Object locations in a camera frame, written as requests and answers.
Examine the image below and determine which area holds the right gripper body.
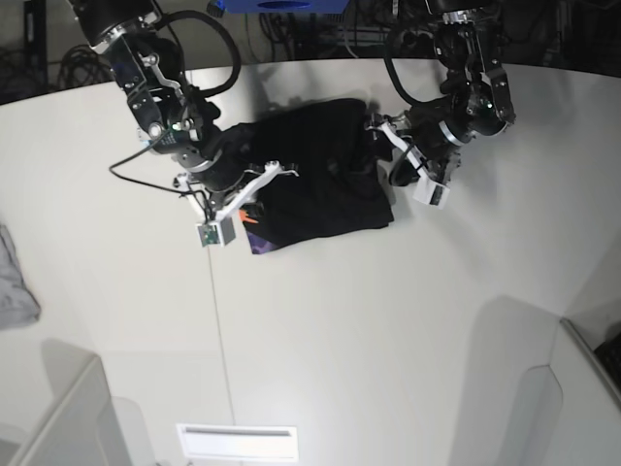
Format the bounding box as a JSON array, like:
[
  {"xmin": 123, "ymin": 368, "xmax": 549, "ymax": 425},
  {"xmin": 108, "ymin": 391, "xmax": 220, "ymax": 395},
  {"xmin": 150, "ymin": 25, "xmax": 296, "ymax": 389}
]
[{"xmin": 173, "ymin": 130, "xmax": 252, "ymax": 209}]

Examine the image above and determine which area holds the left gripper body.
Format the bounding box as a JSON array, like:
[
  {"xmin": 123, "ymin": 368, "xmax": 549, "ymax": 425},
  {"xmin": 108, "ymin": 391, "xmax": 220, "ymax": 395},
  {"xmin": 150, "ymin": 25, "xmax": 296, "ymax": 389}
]
[{"xmin": 401, "ymin": 110, "xmax": 466, "ymax": 180}]

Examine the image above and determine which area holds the black T-shirt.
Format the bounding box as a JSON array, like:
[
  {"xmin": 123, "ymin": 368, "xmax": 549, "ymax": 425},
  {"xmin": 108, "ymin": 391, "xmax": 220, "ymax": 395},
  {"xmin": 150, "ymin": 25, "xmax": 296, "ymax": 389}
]
[{"xmin": 229, "ymin": 98, "xmax": 394, "ymax": 255}]

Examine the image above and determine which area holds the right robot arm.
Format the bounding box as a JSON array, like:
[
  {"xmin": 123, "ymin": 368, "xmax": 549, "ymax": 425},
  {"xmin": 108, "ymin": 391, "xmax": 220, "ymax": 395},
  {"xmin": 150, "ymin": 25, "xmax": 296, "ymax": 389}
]
[{"xmin": 70, "ymin": 1, "xmax": 298, "ymax": 223}]

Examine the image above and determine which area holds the blue plastic bin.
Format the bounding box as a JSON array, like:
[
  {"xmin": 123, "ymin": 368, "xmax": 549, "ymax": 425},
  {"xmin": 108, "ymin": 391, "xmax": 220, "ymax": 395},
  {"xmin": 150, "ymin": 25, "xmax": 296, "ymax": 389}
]
[{"xmin": 221, "ymin": 0, "xmax": 348, "ymax": 14}]

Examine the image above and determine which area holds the grey cloth at left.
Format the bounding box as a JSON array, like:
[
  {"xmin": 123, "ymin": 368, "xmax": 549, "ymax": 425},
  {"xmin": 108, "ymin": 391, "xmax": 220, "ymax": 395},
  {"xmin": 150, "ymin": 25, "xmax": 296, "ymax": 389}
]
[{"xmin": 1, "ymin": 224, "xmax": 41, "ymax": 330}]

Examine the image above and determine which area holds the black keyboard at right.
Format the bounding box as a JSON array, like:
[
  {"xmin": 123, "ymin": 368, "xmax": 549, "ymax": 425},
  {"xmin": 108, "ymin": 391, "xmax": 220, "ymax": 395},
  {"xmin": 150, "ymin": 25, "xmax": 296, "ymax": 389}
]
[{"xmin": 595, "ymin": 337, "xmax": 621, "ymax": 383}]

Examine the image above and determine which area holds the white box lower right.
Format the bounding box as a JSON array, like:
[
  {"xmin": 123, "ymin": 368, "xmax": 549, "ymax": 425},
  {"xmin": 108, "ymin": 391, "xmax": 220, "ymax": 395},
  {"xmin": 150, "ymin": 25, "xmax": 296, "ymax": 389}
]
[{"xmin": 506, "ymin": 319, "xmax": 620, "ymax": 465}]

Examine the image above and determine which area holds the white box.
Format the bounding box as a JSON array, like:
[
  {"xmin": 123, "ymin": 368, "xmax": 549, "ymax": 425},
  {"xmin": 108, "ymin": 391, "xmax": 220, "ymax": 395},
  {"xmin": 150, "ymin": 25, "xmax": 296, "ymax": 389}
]
[
  {"xmin": 1, "ymin": 339, "xmax": 156, "ymax": 465},
  {"xmin": 506, "ymin": 319, "xmax": 620, "ymax": 465}
]

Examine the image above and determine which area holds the white box lower left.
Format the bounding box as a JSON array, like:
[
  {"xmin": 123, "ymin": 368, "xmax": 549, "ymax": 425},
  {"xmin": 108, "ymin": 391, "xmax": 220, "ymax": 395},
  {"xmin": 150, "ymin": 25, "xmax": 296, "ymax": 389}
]
[{"xmin": 1, "ymin": 339, "xmax": 156, "ymax": 465}]

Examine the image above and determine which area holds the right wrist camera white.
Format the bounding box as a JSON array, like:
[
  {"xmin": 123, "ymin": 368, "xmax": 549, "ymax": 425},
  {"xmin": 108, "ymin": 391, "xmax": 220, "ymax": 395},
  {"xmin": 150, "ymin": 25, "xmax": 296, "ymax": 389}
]
[{"xmin": 196, "ymin": 215, "xmax": 236, "ymax": 248}]

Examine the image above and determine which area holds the coiled black cable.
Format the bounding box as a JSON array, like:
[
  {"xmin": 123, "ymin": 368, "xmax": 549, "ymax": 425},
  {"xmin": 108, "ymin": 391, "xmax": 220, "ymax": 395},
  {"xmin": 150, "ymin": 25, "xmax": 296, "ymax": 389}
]
[{"xmin": 57, "ymin": 44, "xmax": 113, "ymax": 91}]

